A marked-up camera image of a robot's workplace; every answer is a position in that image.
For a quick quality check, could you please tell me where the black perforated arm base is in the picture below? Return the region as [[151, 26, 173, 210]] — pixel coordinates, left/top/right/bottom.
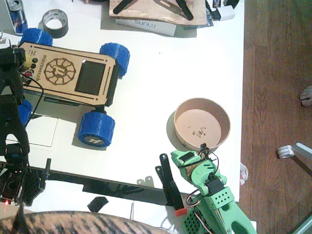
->
[[0, 165, 41, 207]]

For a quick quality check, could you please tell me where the dark green perforated arm base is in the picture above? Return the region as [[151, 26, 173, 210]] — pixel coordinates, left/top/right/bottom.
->
[[181, 207, 208, 234]]

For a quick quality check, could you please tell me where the brown paper bowl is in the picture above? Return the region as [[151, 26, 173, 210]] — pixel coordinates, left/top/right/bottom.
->
[[174, 97, 232, 152]]

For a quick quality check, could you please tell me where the black clamp with red tip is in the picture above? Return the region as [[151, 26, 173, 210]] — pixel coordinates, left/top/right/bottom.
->
[[155, 153, 188, 217]]

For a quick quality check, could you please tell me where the blue rover wheel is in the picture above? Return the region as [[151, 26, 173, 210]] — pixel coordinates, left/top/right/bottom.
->
[[99, 42, 131, 79], [77, 111, 116, 150], [17, 98, 34, 127], [19, 28, 54, 47]]

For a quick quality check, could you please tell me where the blue silver drink can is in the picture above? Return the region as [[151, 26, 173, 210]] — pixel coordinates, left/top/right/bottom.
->
[[5, 0, 29, 35]]

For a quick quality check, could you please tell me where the white red plastic bag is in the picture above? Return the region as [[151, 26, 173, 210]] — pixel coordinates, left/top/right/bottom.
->
[[240, 162, 249, 187]]

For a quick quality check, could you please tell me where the white paper sheet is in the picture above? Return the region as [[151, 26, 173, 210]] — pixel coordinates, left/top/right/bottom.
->
[[6, 116, 59, 149]]

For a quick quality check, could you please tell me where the black tape scrap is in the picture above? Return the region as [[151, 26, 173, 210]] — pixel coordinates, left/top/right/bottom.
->
[[87, 196, 109, 213]]

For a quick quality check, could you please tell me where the white tape roll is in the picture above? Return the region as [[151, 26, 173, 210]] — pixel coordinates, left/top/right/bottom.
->
[[276, 145, 295, 159]]

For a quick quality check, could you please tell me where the long black bar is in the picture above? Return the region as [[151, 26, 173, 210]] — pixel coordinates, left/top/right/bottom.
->
[[31, 167, 176, 207]]

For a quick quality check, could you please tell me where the black clamp jaw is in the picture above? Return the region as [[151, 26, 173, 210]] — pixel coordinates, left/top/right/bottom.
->
[[175, 0, 195, 21], [112, 0, 139, 15]]

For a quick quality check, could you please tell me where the pale grey bar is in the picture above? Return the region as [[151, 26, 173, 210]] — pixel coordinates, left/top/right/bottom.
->
[[292, 142, 312, 159]]

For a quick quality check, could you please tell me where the striped brown fabric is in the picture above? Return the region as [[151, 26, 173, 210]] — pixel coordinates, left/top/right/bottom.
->
[[0, 211, 176, 234]]

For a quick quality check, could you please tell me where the white Sunlu box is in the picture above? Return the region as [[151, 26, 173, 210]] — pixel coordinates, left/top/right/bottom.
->
[[114, 18, 177, 38]]

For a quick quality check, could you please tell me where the bare foot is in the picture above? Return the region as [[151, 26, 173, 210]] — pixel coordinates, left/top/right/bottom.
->
[[299, 85, 312, 107]]

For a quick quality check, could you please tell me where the brown wooden board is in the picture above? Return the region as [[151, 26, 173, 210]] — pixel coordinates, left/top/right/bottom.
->
[[109, 0, 208, 26]]

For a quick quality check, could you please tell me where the small white box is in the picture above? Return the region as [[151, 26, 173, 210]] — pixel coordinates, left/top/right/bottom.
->
[[215, 5, 236, 22]]

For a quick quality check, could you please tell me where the black angular object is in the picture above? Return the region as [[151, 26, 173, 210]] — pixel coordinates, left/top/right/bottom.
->
[[223, 0, 241, 10]]

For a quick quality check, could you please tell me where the white red servo cable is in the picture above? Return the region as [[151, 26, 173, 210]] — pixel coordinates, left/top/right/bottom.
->
[[0, 30, 13, 49]]

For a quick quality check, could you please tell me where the thin black cable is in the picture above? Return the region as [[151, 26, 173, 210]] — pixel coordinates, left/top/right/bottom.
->
[[20, 72, 45, 119]]

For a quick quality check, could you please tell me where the grey metal bracket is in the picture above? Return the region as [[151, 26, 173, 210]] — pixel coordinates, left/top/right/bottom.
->
[[136, 175, 156, 188]]

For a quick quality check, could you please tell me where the grey duct tape roll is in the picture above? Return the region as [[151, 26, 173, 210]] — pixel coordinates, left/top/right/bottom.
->
[[41, 9, 69, 39]]

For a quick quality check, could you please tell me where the white red black arm cable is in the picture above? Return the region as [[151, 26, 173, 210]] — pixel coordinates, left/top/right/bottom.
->
[[185, 189, 213, 234]]

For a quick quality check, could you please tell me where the pale grey frame edge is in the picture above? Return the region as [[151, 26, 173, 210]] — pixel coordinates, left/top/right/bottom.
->
[[291, 214, 312, 234]]

